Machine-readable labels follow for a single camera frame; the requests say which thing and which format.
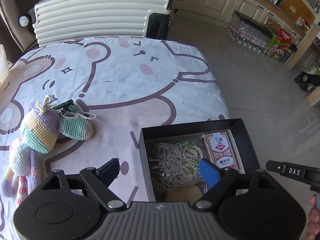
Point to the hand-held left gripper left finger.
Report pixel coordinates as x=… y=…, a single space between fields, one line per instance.
x=110 y=170

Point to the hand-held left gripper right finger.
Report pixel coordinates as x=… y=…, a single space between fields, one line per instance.
x=210 y=172

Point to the red playing card box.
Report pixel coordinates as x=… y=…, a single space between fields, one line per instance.
x=222 y=150

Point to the round wooden coaster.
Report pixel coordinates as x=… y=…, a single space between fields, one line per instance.
x=182 y=193

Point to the black cardboard box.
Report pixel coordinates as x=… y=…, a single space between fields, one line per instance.
x=190 y=128

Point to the person's right hand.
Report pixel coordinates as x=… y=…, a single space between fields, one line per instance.
x=313 y=220

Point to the white zip ties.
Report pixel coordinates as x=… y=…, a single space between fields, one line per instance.
x=85 y=116

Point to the pastel crochet bunny toy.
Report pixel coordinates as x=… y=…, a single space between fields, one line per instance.
x=40 y=135

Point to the green plastic clip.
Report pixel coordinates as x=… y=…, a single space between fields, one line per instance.
x=65 y=105

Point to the bear printed table cloth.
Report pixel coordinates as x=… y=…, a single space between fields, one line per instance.
x=137 y=90

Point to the black object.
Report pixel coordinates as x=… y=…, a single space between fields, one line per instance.
x=306 y=81

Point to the green and red carton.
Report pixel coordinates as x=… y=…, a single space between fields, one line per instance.
x=278 y=45

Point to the shrink-wrapped pack of bottles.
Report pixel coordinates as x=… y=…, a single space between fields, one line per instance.
x=250 y=30

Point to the snack bag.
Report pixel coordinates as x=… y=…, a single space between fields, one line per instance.
x=303 y=23

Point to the white ribbed suitcase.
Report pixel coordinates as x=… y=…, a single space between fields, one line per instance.
x=95 y=12

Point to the beige chair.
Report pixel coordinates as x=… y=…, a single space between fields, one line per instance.
x=10 y=17

